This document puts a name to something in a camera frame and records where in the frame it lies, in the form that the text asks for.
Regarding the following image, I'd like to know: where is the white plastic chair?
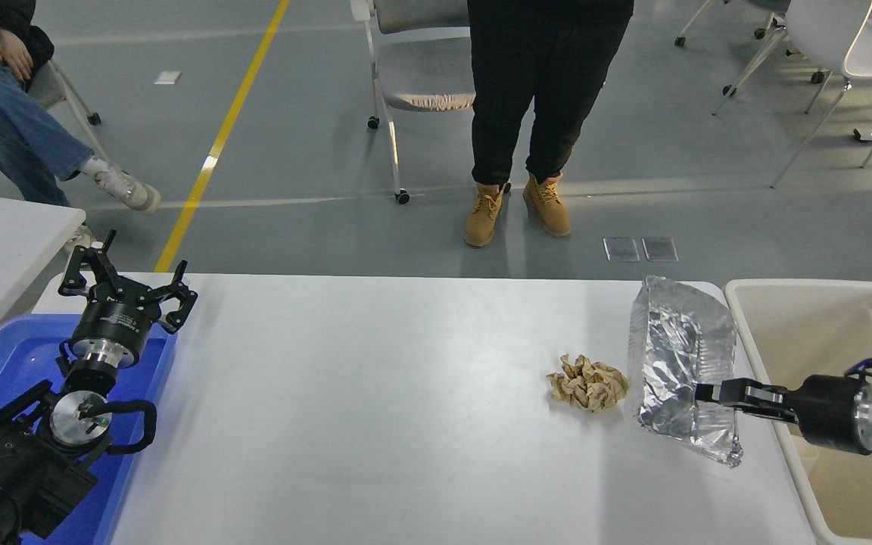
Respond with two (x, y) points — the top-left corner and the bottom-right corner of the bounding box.
(771, 0), (872, 190)

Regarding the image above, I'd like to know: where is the grey padded rolling chair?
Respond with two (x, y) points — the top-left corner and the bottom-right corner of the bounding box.
(350, 0), (477, 205)

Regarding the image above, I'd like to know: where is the standing person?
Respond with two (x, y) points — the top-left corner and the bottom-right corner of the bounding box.
(464, 0), (635, 248)

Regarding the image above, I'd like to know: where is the grey chair with casters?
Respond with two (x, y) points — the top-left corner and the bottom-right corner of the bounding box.
(674, 0), (830, 118)

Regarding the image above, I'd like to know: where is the foil tray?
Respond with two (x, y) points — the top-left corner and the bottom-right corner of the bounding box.
(625, 276), (744, 468)

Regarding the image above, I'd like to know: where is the blue plastic tray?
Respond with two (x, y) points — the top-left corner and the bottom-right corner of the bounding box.
(0, 314), (179, 545)

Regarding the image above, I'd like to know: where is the tan paper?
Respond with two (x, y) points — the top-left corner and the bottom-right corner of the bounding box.
(547, 354), (631, 413)

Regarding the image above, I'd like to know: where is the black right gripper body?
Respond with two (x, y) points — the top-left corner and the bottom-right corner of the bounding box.
(788, 375), (870, 456)

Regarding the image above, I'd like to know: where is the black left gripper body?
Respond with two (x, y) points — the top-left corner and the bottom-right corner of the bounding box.
(70, 291), (158, 357)

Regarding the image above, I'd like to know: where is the seated person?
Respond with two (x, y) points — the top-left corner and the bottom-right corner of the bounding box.
(0, 0), (162, 251)

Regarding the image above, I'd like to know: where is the large pale plastic bin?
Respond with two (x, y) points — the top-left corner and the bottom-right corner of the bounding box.
(724, 279), (872, 545)

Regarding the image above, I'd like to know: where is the seated person's hand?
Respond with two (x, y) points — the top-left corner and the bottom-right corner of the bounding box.
(0, 29), (34, 83)

